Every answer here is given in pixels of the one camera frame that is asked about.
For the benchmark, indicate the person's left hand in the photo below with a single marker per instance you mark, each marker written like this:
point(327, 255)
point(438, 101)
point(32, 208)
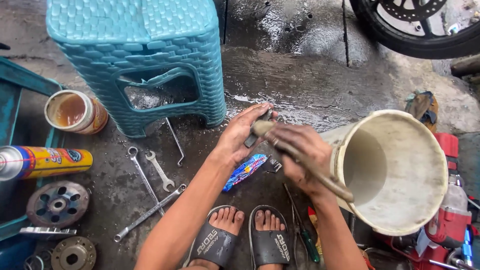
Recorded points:
point(234, 138)

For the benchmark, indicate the bent thin metal rod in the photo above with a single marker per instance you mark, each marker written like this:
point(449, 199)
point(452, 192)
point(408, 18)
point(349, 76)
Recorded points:
point(175, 140)

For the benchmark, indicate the person's foot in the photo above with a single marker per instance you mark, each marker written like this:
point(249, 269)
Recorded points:
point(269, 221)
point(227, 219)

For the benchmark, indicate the person's right fingers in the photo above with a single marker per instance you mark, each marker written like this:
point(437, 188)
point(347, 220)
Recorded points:
point(285, 137)

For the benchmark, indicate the black motorcycle wheel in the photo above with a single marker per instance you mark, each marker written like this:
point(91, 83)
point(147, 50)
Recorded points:
point(408, 43)

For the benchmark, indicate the dark grey metal part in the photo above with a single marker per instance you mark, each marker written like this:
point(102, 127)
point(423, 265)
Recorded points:
point(250, 139)

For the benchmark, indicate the old paintbrush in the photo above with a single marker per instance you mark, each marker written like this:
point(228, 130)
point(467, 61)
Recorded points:
point(322, 179)

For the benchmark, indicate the teal woven plastic stool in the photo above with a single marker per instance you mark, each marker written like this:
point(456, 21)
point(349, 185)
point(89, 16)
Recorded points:
point(150, 48)

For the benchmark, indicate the blue metal tool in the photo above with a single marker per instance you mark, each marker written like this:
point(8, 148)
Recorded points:
point(467, 247)

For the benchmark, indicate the yellow red screwdriver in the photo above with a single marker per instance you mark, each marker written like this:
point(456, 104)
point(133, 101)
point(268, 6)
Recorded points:
point(314, 221)

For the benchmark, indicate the teal metal tray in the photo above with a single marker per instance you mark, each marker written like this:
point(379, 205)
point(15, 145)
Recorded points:
point(15, 97)

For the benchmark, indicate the brown wooden log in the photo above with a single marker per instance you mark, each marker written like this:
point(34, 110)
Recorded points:
point(467, 65)

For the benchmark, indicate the yellow spray can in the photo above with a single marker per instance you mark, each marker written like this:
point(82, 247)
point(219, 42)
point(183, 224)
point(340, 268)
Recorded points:
point(52, 162)

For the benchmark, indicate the open can of brown grease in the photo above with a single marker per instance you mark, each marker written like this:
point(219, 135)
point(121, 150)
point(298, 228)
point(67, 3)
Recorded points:
point(80, 112)

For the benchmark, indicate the black right sandal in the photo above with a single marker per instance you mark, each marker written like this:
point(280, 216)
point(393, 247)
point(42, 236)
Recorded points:
point(270, 247)

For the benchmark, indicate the person's right hand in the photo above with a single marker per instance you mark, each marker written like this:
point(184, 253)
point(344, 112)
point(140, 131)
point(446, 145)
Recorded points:
point(309, 153)

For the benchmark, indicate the black left sandal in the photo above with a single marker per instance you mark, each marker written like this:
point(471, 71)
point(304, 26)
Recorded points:
point(212, 243)

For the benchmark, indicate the blue snack wrapper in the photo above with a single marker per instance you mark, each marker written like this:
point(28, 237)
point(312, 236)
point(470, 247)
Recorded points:
point(243, 172)

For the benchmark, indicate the person's right foot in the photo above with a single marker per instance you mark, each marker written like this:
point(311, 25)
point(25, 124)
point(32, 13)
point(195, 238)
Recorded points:
point(269, 221)

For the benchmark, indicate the small metal clip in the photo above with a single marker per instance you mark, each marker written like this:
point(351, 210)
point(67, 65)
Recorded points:
point(275, 165)

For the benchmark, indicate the dirty white plastic bucket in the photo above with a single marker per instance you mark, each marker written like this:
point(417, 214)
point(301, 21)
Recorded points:
point(397, 176)

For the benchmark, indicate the small open-end wrench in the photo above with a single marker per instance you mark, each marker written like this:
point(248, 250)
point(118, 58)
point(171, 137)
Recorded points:
point(160, 171)

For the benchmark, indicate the long silver combination wrench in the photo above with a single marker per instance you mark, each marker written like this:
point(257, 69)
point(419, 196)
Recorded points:
point(150, 213)

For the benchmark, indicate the silver toothed metal part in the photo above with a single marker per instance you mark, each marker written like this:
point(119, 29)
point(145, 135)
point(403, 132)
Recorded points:
point(47, 232)

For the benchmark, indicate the brown round metal hub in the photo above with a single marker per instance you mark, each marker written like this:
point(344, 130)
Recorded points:
point(74, 255)

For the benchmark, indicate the person's left foot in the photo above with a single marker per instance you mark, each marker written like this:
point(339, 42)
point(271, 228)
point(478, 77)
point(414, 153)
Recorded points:
point(227, 219)

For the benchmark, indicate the dirty crumpled rag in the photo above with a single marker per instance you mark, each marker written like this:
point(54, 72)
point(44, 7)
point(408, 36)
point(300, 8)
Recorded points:
point(422, 108)

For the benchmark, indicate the grey round clutch plate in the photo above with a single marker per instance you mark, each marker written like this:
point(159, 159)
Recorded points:
point(58, 204)

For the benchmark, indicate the red plastic tool case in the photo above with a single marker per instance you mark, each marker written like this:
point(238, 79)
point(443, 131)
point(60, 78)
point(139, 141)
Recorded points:
point(446, 148)

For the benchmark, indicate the black sandal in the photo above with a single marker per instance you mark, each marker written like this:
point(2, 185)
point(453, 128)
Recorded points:
point(270, 247)
point(212, 243)

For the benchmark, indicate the red grey power tool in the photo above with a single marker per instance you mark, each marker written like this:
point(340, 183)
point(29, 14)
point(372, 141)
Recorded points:
point(448, 217)

